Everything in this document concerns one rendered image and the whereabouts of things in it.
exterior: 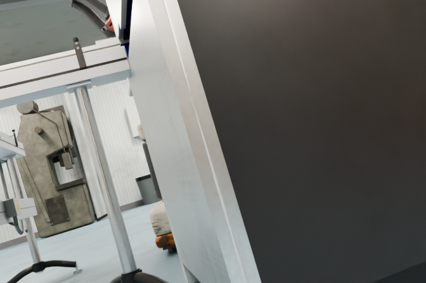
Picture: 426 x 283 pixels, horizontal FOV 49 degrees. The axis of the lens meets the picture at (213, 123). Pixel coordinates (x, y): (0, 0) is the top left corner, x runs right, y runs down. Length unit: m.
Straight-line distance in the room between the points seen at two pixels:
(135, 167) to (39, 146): 2.21
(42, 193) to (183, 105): 8.06
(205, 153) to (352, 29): 0.44
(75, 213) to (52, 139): 1.40
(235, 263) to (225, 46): 0.45
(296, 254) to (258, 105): 0.32
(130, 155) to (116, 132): 0.56
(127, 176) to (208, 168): 9.21
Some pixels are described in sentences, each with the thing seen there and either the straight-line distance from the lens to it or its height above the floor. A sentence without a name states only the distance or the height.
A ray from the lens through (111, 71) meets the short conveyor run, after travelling 1.76.
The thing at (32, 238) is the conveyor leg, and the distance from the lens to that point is 3.27.
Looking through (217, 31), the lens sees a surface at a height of 0.69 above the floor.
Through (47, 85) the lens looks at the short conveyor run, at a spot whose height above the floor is 0.85.
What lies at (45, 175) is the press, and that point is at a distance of 8.96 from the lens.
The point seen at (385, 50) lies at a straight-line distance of 1.15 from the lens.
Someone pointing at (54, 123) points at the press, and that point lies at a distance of 9.01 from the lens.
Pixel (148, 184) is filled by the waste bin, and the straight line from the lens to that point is 9.51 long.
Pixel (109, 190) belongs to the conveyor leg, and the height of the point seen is 0.44.
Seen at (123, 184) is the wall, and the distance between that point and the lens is 10.13.
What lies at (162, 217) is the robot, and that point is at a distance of 2.69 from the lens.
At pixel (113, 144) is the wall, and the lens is 10.18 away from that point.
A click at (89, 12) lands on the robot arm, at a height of 1.45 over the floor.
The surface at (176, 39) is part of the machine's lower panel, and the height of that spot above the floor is 0.69.
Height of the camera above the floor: 0.42
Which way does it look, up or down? 5 degrees up
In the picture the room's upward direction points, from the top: 17 degrees counter-clockwise
